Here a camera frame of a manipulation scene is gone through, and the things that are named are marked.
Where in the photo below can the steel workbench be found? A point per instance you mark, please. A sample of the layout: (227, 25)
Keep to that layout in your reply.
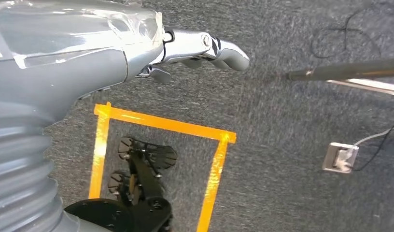
(344, 70)

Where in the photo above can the yellow floor tape square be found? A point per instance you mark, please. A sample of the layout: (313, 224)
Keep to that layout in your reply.
(165, 123)

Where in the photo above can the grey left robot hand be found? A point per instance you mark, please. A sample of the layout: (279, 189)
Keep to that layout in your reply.
(56, 64)

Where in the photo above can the silver floor socket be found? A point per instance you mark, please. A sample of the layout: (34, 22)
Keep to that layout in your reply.
(339, 158)

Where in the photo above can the black robot foot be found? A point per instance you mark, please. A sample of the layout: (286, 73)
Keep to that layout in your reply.
(142, 179)

